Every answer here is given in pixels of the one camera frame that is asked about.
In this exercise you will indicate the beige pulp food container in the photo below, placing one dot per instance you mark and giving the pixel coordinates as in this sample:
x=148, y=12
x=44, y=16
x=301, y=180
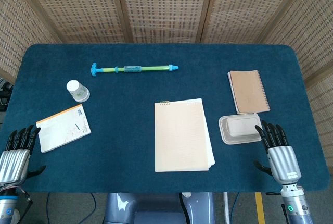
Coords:
x=238, y=127

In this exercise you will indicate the white paper cup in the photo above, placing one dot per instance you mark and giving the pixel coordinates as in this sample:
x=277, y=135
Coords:
x=76, y=91

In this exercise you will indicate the grey blue robot torso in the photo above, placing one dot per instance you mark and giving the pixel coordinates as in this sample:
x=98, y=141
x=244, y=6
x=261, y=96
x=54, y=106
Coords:
x=156, y=208

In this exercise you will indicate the white table leg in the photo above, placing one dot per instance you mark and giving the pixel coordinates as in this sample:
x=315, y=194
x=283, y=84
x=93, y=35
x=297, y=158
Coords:
x=226, y=208

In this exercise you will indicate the black equipment behind table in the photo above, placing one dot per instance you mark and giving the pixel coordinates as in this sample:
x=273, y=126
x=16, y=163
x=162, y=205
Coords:
x=4, y=91

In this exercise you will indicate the dark blue felt table mat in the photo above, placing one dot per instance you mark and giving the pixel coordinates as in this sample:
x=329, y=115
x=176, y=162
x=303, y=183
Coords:
x=125, y=119

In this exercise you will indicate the yellow floor tape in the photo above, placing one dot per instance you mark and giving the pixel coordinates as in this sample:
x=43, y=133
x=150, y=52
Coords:
x=259, y=208

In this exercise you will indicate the large beige notepad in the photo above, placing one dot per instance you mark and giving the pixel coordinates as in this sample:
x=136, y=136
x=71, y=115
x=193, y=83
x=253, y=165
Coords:
x=179, y=135

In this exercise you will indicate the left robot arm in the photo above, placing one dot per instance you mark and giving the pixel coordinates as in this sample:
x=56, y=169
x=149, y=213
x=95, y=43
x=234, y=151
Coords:
x=6, y=205

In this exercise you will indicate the brown spiral notebook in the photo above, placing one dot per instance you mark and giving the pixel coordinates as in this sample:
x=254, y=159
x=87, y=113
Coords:
x=248, y=91

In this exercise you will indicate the blue green toy water pump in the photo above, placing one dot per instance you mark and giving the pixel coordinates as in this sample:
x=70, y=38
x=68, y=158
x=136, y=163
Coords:
x=132, y=69

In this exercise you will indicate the woven bamboo screen panel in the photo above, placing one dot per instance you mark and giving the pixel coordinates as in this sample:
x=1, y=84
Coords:
x=164, y=5
x=247, y=5
x=317, y=52
x=78, y=5
x=15, y=26

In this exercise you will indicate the white notepad orange edge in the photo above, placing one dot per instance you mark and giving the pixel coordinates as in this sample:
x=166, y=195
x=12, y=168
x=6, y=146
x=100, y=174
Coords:
x=62, y=129

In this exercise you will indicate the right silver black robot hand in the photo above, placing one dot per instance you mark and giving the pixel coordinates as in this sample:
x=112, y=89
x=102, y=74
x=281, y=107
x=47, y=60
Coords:
x=283, y=161

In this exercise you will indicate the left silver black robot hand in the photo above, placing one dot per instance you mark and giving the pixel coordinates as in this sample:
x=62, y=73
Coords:
x=14, y=161

